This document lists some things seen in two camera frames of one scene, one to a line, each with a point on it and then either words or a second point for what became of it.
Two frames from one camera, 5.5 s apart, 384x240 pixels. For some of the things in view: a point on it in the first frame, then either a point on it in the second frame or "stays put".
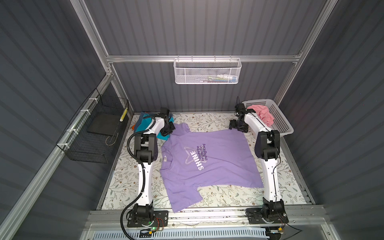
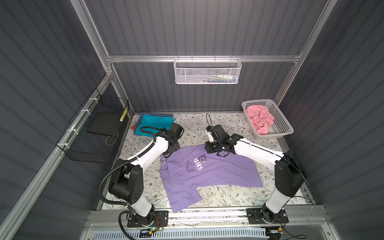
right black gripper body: (239, 126) → (212, 146)
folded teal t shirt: (146, 123) stays put
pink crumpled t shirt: (263, 113) stays put
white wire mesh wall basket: (207, 71) stays put
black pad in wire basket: (105, 123) stays put
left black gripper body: (167, 129) → (177, 146)
